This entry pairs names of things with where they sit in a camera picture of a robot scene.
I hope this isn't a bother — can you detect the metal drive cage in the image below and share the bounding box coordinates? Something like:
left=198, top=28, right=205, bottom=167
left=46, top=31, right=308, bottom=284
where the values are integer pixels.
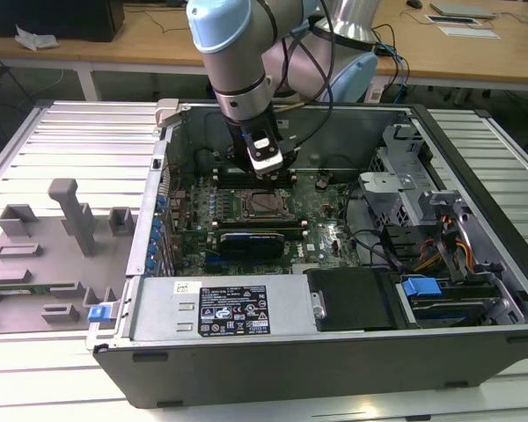
left=358, top=122, right=463, bottom=225

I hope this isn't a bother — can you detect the green motherboard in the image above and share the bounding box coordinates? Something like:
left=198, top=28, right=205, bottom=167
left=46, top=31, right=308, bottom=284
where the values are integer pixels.
left=171, top=171, right=366, bottom=278

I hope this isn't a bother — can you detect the white desk leg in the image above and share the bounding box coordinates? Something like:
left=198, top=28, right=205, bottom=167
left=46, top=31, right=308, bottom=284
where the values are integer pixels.
left=77, top=69, right=102, bottom=102

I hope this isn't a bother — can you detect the white framed black plate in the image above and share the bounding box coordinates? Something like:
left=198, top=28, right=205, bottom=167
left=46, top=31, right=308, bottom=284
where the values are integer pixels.
left=426, top=14, right=476, bottom=25

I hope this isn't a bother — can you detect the black box on desk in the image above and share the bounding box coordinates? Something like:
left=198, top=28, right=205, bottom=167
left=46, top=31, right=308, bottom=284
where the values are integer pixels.
left=0, top=0, right=127, bottom=43

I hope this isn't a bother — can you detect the orange yellow wire bundle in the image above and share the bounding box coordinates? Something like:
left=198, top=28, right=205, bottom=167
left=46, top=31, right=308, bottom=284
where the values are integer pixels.
left=415, top=215, right=474, bottom=273

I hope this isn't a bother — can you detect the black internal cable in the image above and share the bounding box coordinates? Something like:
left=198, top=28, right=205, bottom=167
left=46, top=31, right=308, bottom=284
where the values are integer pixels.
left=347, top=228, right=406, bottom=269

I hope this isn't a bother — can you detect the CPU socket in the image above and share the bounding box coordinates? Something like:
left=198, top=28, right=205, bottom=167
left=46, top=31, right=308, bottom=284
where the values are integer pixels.
left=237, top=187, right=299, bottom=222

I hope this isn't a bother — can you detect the green RAM stick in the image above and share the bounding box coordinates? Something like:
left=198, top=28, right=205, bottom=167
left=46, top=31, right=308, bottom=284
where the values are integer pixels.
left=0, top=285, right=52, bottom=296

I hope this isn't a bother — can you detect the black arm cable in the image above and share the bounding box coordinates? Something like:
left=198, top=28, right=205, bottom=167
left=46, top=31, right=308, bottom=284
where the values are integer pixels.
left=281, top=0, right=336, bottom=149

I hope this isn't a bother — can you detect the grey flat laptop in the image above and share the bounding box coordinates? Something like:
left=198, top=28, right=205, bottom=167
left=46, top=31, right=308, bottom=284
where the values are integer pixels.
left=429, top=2, right=496, bottom=19

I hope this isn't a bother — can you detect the grey power supply unit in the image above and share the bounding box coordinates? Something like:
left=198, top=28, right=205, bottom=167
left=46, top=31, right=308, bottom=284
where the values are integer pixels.
left=129, top=276, right=320, bottom=342

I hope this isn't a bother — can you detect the crumpled white paper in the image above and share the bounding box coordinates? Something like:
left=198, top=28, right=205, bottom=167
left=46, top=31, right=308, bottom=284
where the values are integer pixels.
left=15, top=24, right=61, bottom=52

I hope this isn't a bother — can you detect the metal socket cover frame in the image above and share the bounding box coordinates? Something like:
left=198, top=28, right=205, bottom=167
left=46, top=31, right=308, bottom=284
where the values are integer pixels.
left=239, top=188, right=298, bottom=221

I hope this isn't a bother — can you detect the black plastic shroud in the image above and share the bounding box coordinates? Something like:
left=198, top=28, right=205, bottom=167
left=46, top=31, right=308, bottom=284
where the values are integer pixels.
left=305, top=267, right=400, bottom=333

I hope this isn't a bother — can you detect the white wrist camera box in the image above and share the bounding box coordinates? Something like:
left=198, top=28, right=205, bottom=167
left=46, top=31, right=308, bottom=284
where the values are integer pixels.
left=246, top=129, right=285, bottom=173

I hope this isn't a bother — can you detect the wooden desk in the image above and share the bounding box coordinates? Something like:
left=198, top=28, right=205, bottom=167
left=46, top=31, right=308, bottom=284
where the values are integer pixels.
left=0, top=0, right=528, bottom=93

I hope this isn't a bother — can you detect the white flat sheet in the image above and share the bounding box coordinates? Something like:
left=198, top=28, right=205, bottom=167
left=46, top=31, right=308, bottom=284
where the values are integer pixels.
left=438, top=25, right=501, bottom=40

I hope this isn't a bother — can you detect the black open PC case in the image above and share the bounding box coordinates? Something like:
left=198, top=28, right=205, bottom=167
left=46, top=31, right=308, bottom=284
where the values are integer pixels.
left=85, top=98, right=528, bottom=408

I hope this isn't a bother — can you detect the black RAM slots bank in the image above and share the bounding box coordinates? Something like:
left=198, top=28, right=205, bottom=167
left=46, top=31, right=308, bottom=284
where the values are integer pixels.
left=209, top=218, right=310, bottom=239
left=213, top=165, right=297, bottom=189

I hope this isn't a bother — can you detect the black hard disk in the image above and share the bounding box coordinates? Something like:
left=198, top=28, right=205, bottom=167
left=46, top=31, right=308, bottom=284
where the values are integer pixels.
left=407, top=294, right=498, bottom=329

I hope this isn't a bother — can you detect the silver square CPU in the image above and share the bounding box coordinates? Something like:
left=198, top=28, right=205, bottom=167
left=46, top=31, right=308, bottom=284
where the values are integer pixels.
left=250, top=193, right=283, bottom=215

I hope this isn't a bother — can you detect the blue disk carrier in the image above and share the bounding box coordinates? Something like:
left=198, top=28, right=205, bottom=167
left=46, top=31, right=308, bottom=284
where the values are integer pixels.
left=402, top=276, right=444, bottom=304

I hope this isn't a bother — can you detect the black graphics card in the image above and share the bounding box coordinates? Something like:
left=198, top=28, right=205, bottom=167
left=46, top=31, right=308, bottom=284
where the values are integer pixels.
left=219, top=230, right=287, bottom=260

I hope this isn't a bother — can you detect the blue cable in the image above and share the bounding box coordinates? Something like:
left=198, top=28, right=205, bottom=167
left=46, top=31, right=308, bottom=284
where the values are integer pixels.
left=389, top=43, right=410, bottom=105

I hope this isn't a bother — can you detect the grey parts rack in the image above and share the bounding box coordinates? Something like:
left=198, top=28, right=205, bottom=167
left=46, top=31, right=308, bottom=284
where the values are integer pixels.
left=0, top=178, right=137, bottom=335

